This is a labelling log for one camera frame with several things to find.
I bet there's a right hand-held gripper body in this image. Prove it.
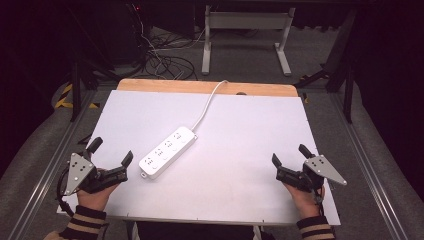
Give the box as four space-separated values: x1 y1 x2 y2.
275 154 348 194

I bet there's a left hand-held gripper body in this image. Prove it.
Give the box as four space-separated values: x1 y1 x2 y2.
64 151 129 197

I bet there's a person's left hand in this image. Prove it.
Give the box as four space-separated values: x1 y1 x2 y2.
76 168 122 212

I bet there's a person's right hand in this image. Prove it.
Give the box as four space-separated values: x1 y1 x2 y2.
283 182 326 219

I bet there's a white power strip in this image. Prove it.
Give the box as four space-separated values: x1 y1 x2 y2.
138 125 198 181

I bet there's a white board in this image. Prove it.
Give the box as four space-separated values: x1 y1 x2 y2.
56 89 342 227

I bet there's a yellow black hazard tape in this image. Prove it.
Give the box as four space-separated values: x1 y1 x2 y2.
54 83 101 110

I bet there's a black metal stand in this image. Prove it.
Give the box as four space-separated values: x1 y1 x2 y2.
68 59 123 123
293 8 359 125

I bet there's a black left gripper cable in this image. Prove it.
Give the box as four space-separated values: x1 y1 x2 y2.
55 166 76 218

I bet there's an aluminium rail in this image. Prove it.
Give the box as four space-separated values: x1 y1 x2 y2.
7 89 98 240
328 93 409 240

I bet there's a white power strip cable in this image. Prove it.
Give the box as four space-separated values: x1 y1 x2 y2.
191 79 230 132

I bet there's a black floor cables tangle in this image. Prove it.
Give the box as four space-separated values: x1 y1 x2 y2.
131 3 214 81

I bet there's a white metal desk frame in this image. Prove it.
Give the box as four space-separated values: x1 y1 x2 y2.
201 4 297 77

